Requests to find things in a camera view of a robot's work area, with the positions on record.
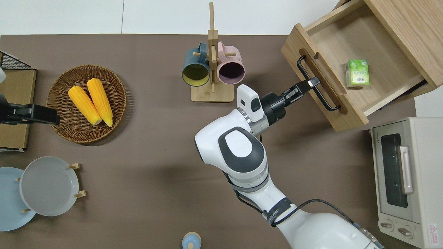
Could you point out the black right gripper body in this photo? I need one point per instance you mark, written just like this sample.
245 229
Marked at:
274 107

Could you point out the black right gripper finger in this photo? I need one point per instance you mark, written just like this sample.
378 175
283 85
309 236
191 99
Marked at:
301 88

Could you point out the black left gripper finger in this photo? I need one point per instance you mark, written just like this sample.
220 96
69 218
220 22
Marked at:
45 114

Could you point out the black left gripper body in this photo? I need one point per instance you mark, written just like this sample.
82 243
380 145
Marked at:
19 114

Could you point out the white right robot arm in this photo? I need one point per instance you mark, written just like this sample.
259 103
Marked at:
214 145

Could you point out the brown wicker basket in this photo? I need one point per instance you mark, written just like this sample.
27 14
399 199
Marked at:
69 131

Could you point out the yellow corn cob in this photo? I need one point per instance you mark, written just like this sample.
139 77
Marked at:
100 102
83 103

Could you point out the green tissue pack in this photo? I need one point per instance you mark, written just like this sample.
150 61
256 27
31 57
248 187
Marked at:
357 73

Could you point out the wooden plate rack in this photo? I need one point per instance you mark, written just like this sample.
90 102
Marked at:
76 166

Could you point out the pink mug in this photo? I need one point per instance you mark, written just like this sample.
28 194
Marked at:
235 58

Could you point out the wooden mug tree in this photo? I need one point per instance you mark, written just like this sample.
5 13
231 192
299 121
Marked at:
211 95

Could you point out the grey plate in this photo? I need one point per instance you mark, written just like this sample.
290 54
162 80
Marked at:
48 186

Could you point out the dark blue mug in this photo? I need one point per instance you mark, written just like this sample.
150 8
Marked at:
193 57

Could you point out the light blue plate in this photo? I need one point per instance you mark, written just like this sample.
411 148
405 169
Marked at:
10 214

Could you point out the brown table mat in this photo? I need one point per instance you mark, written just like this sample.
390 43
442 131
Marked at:
155 155

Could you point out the white toaster oven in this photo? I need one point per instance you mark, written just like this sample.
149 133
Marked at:
425 166

